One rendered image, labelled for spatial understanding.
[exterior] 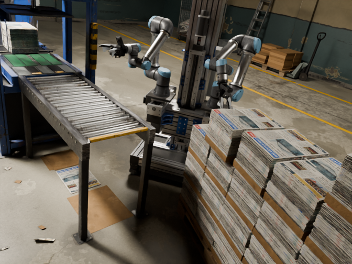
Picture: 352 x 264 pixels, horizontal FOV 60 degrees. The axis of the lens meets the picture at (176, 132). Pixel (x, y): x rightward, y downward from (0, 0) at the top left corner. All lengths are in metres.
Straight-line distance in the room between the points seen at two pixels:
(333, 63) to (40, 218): 7.64
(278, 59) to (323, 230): 7.00
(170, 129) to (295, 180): 1.59
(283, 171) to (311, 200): 0.19
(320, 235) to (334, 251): 0.08
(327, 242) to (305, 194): 0.20
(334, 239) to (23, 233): 1.99
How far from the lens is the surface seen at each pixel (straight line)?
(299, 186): 1.44
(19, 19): 5.41
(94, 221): 2.55
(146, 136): 2.20
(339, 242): 1.37
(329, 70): 8.78
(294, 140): 1.81
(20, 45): 3.80
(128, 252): 2.34
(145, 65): 2.45
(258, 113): 2.06
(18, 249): 2.44
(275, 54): 8.25
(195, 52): 2.67
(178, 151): 3.08
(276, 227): 1.62
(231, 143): 1.79
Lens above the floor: 1.76
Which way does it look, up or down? 26 degrees down
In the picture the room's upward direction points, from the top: 9 degrees clockwise
